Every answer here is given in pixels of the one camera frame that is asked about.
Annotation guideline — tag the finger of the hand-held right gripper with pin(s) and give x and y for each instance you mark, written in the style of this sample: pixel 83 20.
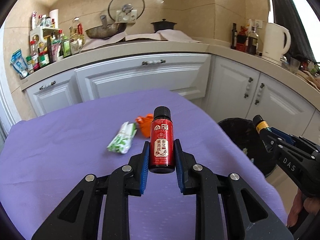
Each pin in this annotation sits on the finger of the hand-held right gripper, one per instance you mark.
pixel 268 138
pixel 282 133

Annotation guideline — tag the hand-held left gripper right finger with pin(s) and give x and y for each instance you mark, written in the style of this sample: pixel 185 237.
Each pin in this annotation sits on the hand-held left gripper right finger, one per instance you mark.
pixel 178 165

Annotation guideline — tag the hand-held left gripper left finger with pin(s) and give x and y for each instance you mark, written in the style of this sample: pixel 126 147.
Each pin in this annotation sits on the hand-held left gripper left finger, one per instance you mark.
pixel 145 165

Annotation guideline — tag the brown bottle with yellow label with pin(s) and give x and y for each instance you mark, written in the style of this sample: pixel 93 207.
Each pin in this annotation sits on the brown bottle with yellow label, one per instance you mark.
pixel 261 125

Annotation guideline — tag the red labelled dark bottle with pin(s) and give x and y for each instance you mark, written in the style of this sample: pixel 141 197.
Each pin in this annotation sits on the red labelled dark bottle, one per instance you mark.
pixel 162 140

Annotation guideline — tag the black trash bin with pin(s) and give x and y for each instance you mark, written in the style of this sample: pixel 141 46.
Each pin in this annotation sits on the black trash bin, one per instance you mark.
pixel 237 135

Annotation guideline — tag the person's right hand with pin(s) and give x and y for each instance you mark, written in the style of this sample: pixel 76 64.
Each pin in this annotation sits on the person's right hand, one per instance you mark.
pixel 295 210

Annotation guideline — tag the green and white packet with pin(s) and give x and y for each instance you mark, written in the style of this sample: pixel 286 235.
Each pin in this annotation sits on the green and white packet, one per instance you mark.
pixel 122 140

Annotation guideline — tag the orange crumpled wrapper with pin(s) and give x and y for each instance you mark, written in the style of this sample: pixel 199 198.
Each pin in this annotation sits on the orange crumpled wrapper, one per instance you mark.
pixel 143 127

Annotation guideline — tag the pile of food bags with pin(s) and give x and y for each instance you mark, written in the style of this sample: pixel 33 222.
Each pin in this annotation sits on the pile of food bags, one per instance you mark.
pixel 311 72

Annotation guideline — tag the clear glass cup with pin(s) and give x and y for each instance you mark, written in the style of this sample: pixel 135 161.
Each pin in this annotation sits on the clear glass cup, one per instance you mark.
pixel 294 65

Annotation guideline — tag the purple table cloth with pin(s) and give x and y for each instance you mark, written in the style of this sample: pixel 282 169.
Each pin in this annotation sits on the purple table cloth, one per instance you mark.
pixel 62 142

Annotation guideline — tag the white kitchen cabinet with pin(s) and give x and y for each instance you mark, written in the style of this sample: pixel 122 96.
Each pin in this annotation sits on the white kitchen cabinet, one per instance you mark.
pixel 125 77

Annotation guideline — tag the white electric kettle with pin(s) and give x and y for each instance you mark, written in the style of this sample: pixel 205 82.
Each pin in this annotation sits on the white electric kettle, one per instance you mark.
pixel 273 42

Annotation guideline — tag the dark sauce bottle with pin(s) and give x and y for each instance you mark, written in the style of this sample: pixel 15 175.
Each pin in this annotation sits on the dark sauce bottle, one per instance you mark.
pixel 252 43

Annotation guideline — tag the red condiment container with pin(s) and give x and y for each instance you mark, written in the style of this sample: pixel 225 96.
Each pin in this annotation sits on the red condiment container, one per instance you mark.
pixel 241 42

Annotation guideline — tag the slim dark oil bottle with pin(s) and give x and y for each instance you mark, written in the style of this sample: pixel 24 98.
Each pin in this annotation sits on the slim dark oil bottle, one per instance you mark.
pixel 233 38

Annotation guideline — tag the dark curtain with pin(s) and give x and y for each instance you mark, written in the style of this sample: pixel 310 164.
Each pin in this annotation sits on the dark curtain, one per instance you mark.
pixel 287 10

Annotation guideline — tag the pale cloth over stove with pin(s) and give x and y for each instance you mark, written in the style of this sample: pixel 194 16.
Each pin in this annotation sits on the pale cloth over stove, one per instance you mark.
pixel 172 36

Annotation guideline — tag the black cooking pot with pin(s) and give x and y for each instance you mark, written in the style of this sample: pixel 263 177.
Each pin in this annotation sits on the black cooking pot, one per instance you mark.
pixel 163 27

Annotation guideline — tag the steel wok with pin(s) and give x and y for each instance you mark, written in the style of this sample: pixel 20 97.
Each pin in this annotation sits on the steel wok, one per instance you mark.
pixel 105 31

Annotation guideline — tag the group of condiment bottles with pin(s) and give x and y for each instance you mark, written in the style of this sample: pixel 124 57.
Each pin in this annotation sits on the group of condiment bottles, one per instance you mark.
pixel 55 47

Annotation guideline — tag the white lid holder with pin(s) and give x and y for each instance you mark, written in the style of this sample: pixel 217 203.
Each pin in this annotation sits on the white lid holder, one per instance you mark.
pixel 126 16

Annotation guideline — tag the blue and white packets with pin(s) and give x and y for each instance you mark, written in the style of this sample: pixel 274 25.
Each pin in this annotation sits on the blue and white packets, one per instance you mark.
pixel 18 63

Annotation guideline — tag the glass pot lid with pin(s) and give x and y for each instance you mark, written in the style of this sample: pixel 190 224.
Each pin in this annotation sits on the glass pot lid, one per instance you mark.
pixel 117 2

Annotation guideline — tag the white paper towel roll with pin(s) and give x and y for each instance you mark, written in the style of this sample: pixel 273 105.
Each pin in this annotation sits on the white paper towel roll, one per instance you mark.
pixel 53 17

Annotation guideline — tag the white wall socket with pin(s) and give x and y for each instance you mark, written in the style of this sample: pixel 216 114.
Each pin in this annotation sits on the white wall socket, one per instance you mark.
pixel 257 23

